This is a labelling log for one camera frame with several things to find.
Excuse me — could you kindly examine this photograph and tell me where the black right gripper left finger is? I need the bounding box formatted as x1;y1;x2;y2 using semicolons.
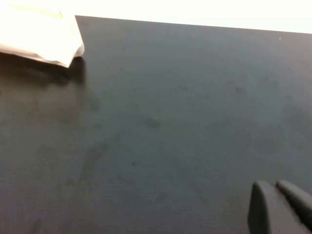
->
247;180;311;234

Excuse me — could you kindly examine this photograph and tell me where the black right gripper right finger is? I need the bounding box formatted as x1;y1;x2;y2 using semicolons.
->
276;179;312;229

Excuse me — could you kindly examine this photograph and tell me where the white cloth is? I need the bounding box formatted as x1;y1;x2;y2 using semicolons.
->
0;7;85;68

